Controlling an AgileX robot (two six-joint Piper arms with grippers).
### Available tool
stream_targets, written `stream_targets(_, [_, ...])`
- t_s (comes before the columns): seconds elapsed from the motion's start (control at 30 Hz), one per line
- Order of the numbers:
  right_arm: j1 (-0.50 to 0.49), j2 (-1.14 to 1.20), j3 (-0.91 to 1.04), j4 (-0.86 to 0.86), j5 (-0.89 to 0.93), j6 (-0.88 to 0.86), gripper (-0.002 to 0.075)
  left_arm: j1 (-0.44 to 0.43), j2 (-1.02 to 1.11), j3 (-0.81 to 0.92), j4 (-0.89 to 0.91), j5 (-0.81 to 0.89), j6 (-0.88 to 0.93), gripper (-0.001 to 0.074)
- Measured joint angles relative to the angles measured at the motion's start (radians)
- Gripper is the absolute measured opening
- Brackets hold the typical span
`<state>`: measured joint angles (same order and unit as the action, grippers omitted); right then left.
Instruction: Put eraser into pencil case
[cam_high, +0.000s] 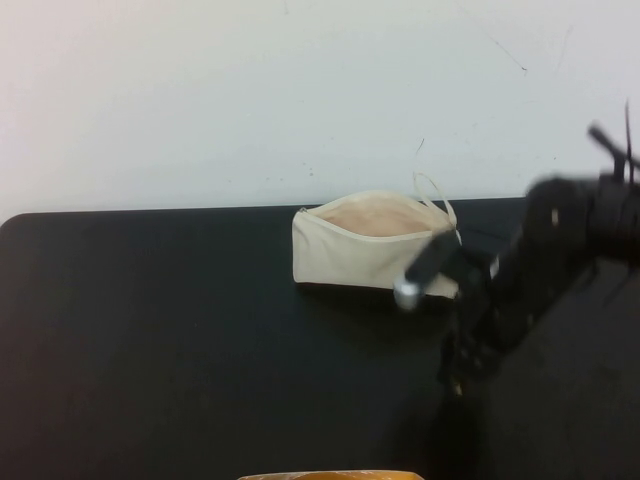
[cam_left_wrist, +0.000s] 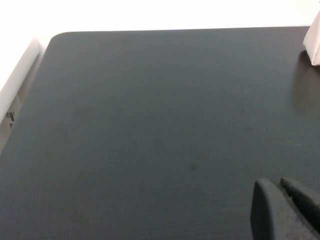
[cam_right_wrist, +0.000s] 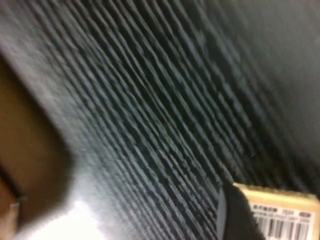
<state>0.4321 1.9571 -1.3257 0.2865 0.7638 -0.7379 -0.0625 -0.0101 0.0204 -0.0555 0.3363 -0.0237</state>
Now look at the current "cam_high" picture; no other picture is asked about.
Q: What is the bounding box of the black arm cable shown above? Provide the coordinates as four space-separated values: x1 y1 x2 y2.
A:
585 97 640 189

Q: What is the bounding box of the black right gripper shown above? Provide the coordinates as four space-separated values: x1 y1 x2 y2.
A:
435 249 539 397

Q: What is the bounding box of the cream fabric pencil case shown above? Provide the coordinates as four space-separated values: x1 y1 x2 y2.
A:
291 171 464 300

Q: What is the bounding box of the orange cardboard box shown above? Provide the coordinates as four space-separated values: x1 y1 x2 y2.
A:
236 468 422 480

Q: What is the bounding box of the black wrist camera silver lens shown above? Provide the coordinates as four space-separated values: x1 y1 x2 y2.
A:
392 228 464 310

